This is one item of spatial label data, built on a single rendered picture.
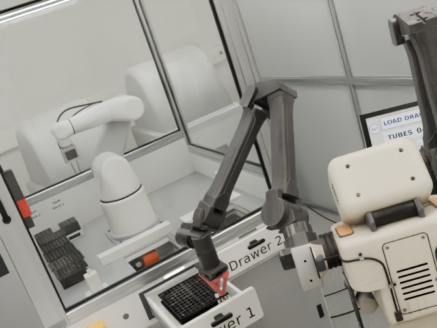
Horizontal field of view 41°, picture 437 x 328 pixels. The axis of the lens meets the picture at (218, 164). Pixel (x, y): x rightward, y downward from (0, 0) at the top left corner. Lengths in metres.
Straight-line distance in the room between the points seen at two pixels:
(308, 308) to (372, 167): 1.20
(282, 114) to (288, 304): 1.02
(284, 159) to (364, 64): 1.99
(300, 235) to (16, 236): 0.94
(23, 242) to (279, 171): 0.87
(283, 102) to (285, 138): 0.11
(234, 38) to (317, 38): 1.66
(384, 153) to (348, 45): 2.18
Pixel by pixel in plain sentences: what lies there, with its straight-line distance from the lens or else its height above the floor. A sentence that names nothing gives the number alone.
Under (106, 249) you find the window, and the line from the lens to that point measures 2.04.
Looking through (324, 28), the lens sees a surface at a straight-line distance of 3.63.
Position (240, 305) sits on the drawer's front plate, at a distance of 1.88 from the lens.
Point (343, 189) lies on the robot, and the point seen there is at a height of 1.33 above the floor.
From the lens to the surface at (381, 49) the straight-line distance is 3.34.
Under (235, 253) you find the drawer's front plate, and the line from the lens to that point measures 2.19.
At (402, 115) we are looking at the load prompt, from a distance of 2.28.
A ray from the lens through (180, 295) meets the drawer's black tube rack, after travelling 2.05.
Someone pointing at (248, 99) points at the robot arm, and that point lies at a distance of 1.66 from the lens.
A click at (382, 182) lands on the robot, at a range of 1.35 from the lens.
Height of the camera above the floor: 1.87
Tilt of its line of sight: 18 degrees down
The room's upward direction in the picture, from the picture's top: 19 degrees counter-clockwise
